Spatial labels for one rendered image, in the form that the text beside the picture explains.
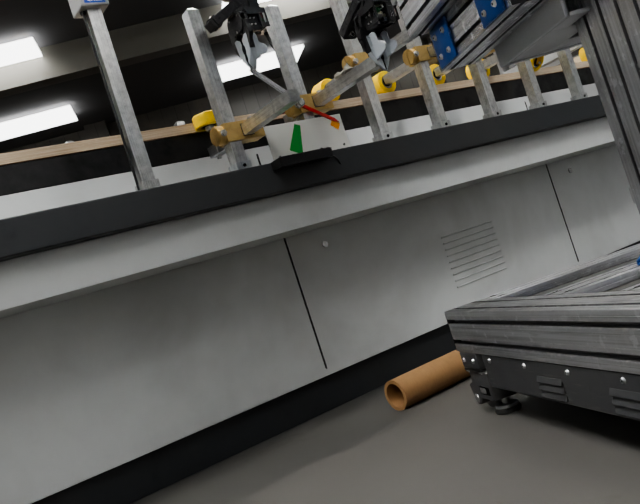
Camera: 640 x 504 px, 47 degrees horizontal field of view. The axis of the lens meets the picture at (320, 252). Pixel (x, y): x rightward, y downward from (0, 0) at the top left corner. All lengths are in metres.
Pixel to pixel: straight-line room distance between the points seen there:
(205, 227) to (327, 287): 0.53
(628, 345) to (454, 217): 1.63
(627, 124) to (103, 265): 1.11
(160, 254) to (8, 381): 0.45
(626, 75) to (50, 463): 1.45
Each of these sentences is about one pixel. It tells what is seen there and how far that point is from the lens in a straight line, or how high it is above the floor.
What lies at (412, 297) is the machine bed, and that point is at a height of 0.22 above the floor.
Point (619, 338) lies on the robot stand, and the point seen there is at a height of 0.19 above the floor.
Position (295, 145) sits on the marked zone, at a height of 0.73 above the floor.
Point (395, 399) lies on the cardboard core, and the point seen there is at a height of 0.02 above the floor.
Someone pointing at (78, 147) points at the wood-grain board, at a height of 0.88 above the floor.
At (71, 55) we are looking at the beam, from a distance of 8.01.
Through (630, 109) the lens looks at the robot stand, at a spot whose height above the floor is 0.49.
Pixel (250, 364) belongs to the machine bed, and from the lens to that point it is 2.06.
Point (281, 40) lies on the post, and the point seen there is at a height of 1.03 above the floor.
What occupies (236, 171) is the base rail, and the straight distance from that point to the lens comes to 1.87.
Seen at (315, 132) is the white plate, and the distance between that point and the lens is 2.06.
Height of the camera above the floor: 0.39
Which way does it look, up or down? 1 degrees up
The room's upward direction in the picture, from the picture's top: 18 degrees counter-clockwise
